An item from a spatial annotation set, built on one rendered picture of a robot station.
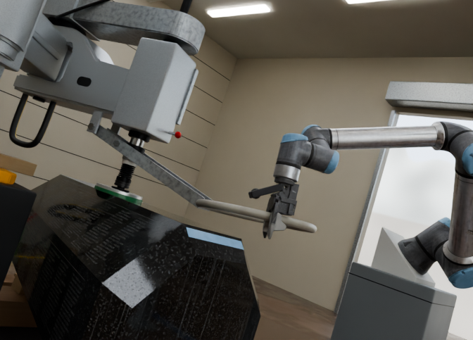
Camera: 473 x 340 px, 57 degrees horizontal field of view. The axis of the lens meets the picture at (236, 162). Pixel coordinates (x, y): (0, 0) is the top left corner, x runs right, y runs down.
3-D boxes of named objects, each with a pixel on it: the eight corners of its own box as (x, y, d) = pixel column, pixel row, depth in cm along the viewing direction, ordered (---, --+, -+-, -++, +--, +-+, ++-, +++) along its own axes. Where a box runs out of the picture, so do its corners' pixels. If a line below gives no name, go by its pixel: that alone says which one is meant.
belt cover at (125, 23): (23, 16, 223) (34, -13, 225) (58, 40, 246) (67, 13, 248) (180, 43, 187) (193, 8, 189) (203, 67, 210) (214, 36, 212)
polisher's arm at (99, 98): (2, 106, 217) (37, 17, 223) (36, 120, 238) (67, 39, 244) (118, 139, 190) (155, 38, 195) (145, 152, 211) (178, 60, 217)
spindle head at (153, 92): (79, 120, 198) (112, 31, 203) (108, 133, 218) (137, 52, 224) (143, 137, 185) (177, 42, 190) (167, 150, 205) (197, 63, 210)
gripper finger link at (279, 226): (285, 241, 144) (289, 215, 148) (268, 236, 143) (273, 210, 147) (281, 242, 147) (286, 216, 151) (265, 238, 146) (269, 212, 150)
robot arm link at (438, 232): (429, 243, 221) (459, 224, 215) (444, 269, 207) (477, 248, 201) (412, 229, 215) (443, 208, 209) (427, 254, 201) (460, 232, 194)
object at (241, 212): (173, 200, 159) (175, 191, 159) (220, 214, 204) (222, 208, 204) (303, 228, 141) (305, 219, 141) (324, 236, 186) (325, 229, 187)
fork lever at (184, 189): (82, 127, 198) (88, 117, 198) (108, 138, 216) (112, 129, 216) (193, 207, 172) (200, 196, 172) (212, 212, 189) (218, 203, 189)
